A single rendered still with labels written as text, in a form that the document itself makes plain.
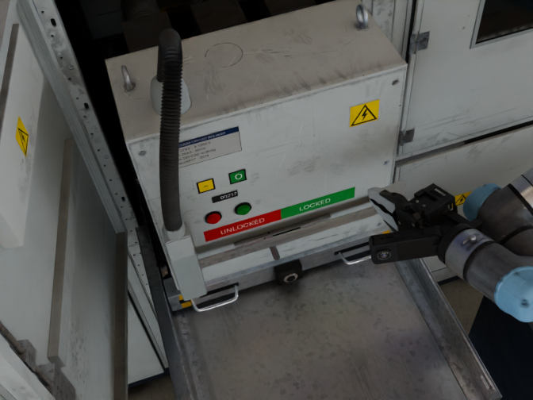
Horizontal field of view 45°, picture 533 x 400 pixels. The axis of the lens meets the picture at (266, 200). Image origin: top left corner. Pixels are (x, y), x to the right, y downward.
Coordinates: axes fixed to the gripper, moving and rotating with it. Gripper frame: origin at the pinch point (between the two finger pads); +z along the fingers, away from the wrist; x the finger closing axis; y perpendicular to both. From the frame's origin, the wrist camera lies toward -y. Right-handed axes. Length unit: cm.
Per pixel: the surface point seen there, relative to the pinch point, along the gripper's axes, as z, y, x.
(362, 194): 13.7, 6.7, -11.8
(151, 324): 71, -41, -68
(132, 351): 73, -50, -77
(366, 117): 7.8, 7.0, 9.8
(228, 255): 18.0, -23.6, -11.5
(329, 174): 13.0, -0.1, -2.1
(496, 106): 29, 60, -24
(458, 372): -14.2, 4.8, -42.3
